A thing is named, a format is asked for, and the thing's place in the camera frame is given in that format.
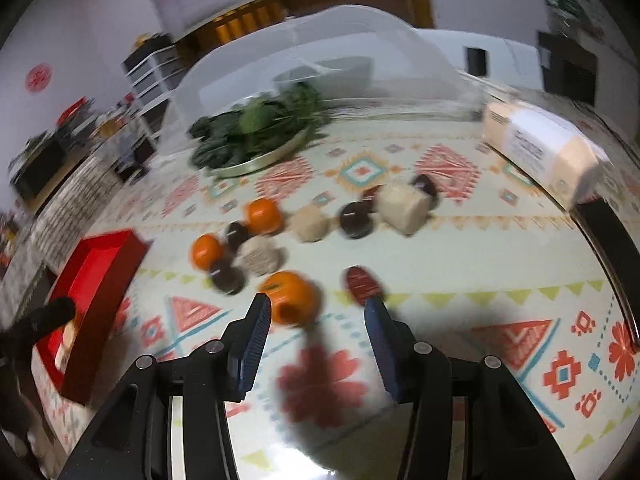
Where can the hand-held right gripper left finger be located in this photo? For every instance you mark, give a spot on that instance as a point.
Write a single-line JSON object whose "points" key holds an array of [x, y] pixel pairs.
{"points": [[252, 345]]}

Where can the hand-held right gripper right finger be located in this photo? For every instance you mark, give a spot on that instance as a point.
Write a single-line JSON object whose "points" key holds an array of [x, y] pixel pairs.
{"points": [[382, 345]]}

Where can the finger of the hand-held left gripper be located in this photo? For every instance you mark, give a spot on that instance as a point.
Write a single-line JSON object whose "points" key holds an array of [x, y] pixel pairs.
{"points": [[50, 312]]}

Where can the small sugarcane piece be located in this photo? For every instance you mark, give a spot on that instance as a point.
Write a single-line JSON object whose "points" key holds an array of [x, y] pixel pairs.
{"points": [[260, 255], [65, 347], [311, 222]]}

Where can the orange tangerine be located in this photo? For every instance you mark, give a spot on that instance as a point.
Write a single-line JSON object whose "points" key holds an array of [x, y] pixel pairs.
{"points": [[262, 215], [207, 252], [292, 297]]}

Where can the red oval fruit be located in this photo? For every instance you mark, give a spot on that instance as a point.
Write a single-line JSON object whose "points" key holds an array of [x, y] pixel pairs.
{"points": [[364, 284]]}

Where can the red tray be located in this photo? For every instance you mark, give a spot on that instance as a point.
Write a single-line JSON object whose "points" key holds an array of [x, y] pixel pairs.
{"points": [[120, 260]]}

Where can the large sugarcane piece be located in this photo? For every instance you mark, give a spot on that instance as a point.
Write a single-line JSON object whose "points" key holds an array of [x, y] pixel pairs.
{"points": [[405, 207]]}

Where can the patterned chair cover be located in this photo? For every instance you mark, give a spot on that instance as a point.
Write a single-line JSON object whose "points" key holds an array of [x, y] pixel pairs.
{"points": [[75, 195]]}

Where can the black microwave oven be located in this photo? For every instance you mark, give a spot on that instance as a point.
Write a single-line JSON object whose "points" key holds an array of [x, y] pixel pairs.
{"points": [[40, 165]]}

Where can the round metal plate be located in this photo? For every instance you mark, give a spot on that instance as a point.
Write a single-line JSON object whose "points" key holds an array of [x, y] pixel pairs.
{"points": [[260, 162]]}

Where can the red box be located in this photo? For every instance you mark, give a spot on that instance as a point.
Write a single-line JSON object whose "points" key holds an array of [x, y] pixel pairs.
{"points": [[75, 110]]}

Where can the dark leafy greens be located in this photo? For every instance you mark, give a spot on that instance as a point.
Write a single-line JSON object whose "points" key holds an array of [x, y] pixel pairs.
{"points": [[240, 130]]}

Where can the beige tissue pack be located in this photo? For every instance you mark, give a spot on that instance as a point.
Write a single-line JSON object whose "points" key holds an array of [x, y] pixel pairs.
{"points": [[540, 145]]}

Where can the plastic drawer cabinet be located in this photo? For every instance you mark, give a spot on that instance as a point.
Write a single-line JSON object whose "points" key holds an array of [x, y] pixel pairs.
{"points": [[150, 75]]}

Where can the white mesh food cover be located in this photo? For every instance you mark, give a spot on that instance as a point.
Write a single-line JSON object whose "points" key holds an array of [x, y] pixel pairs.
{"points": [[350, 35]]}

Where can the black cabinet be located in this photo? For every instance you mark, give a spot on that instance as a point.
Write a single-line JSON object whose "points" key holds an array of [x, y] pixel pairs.
{"points": [[570, 70]]}

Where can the wooden cabinet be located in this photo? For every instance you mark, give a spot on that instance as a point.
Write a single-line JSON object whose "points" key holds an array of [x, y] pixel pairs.
{"points": [[410, 5]]}

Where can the red round wall decoration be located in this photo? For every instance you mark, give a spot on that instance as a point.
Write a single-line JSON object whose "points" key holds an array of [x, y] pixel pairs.
{"points": [[39, 77]]}

